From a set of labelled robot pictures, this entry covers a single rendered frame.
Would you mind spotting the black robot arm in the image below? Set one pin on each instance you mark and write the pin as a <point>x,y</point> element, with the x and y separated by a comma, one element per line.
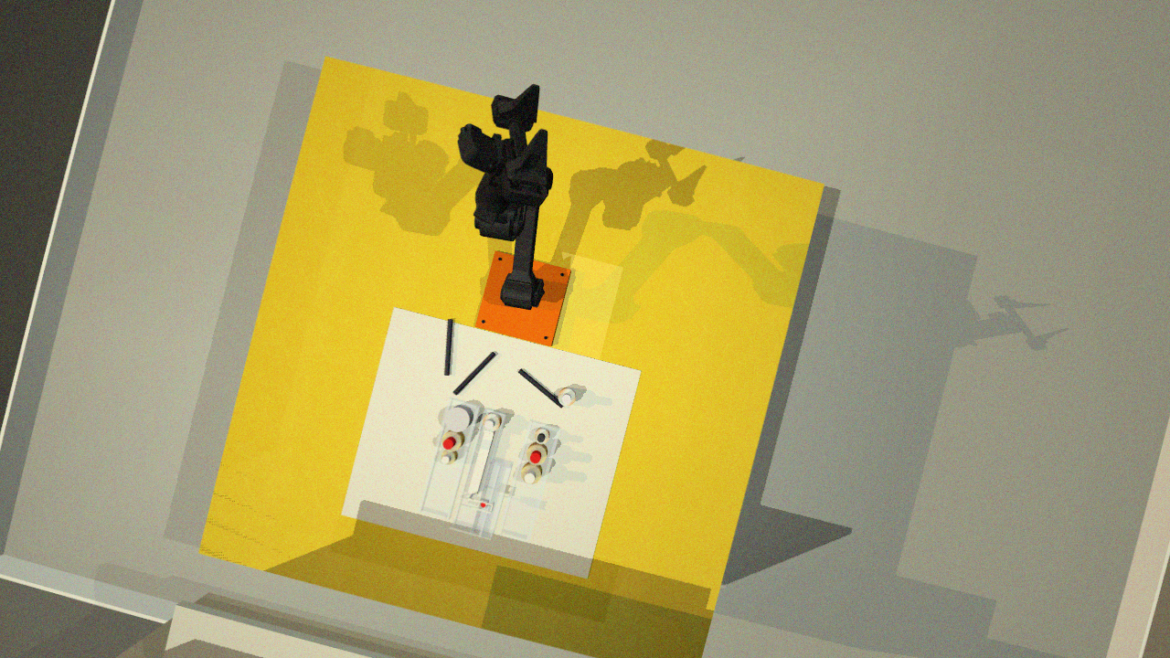
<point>498,219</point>

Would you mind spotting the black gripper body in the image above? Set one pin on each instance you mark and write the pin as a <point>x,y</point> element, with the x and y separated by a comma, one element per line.
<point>509,149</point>

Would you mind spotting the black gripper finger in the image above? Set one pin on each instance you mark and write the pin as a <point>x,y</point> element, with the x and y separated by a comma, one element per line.
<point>531,166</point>
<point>524,107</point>

